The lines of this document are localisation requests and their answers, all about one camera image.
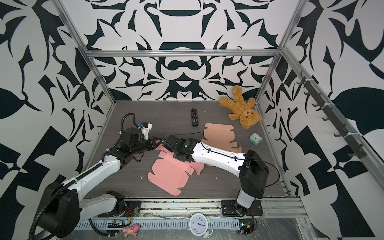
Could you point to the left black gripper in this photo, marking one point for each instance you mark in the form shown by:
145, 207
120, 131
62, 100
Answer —
152, 145

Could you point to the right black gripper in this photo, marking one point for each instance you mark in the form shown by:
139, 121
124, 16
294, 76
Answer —
185, 141

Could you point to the pink paper box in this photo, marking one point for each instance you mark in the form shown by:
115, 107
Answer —
171, 174

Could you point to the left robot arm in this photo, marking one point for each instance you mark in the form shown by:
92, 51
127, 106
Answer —
64, 205

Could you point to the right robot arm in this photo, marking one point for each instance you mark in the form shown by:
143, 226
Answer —
255, 175

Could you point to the peach flat paper box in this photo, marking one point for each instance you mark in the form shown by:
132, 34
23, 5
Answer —
221, 137

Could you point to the black tv remote control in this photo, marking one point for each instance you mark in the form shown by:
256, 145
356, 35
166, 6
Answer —
194, 117

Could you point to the brown teddy bear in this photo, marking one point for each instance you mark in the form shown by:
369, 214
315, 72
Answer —
241, 110

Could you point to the small green alarm clock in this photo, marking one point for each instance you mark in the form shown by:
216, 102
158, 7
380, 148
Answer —
255, 139

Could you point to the white round table clock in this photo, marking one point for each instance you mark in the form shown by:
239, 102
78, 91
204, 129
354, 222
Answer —
201, 225

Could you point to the green circuit board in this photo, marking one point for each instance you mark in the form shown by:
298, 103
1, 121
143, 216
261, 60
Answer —
119, 223

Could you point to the small pink toy figure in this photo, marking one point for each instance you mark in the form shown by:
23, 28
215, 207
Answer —
131, 230

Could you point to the black electronics module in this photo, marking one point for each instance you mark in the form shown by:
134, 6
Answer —
247, 226

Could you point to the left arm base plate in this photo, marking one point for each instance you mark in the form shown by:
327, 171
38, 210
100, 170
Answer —
130, 209

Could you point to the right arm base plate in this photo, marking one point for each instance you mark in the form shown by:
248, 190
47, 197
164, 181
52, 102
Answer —
230, 208

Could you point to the black wall hook rack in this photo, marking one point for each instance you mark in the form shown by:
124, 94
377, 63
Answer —
334, 115

